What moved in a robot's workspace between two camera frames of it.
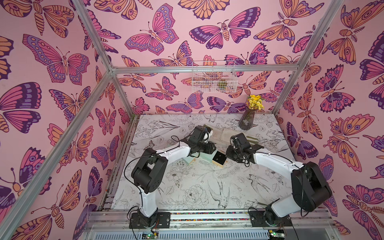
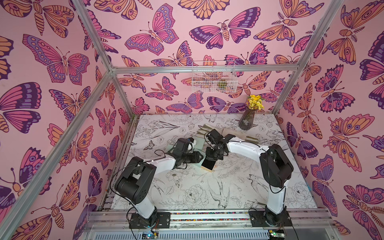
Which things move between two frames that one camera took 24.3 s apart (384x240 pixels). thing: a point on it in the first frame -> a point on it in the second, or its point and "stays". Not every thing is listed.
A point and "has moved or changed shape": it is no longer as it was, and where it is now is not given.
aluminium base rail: [114, 224] stays
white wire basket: [214, 76] stays
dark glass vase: [246, 121] stays
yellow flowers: [255, 102] stays
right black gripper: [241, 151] -> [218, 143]
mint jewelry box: [219, 159] has moved or changed shape
